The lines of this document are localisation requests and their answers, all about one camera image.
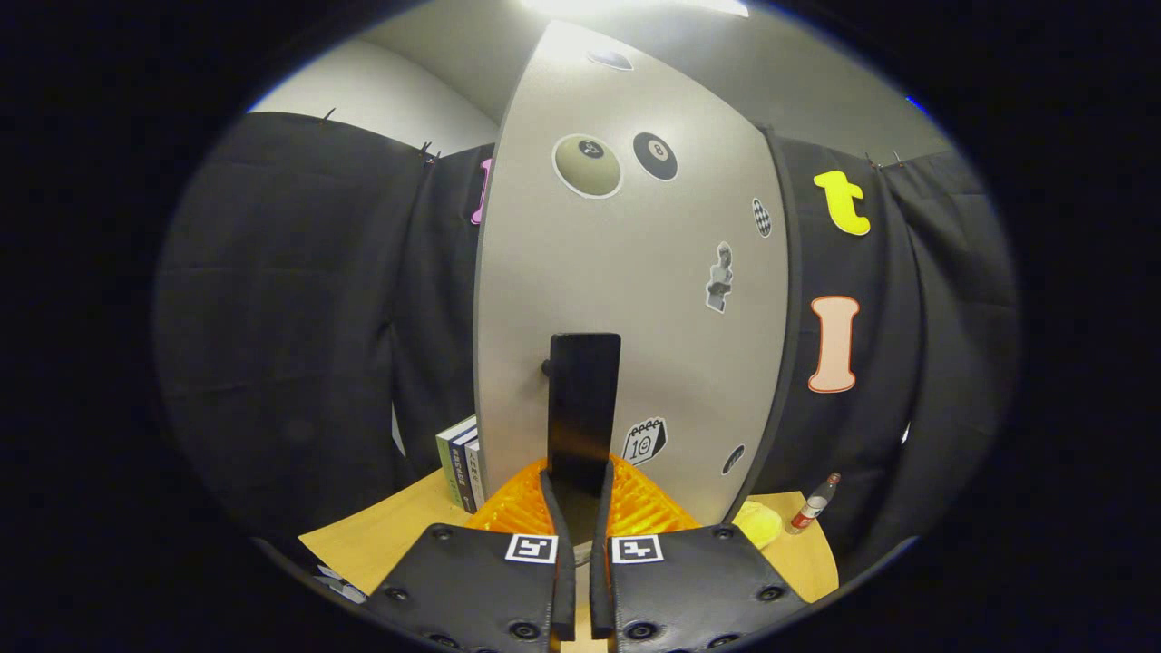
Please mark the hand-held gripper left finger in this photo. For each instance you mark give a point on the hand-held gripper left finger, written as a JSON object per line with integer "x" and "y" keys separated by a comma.
{"x": 562, "y": 562}

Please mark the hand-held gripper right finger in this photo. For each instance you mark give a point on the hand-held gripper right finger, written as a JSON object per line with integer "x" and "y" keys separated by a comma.
{"x": 600, "y": 562}

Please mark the dark grey shoe cabinet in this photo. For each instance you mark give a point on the dark grey shoe cabinet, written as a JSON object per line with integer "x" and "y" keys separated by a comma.
{"x": 795, "y": 317}

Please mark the dark blue book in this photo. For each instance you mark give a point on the dark blue book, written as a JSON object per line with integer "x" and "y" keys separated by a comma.
{"x": 464, "y": 472}

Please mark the green and white book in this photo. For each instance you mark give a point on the green and white book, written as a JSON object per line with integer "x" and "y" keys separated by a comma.
{"x": 451, "y": 462}

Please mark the yellow textured object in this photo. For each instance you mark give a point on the yellow textured object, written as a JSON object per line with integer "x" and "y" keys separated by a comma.
{"x": 757, "y": 526}

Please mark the clear bottle with red label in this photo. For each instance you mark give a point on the clear bottle with red label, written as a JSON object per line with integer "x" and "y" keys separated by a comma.
{"x": 812, "y": 508}

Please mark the white printed paper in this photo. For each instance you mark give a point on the white printed paper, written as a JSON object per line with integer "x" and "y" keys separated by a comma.
{"x": 343, "y": 585}

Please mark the black backdrop cloth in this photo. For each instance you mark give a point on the black backdrop cloth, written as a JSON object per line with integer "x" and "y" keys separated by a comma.
{"x": 272, "y": 317}

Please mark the ceiling light panel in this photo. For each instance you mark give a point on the ceiling light panel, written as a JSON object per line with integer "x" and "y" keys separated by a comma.
{"x": 635, "y": 5}

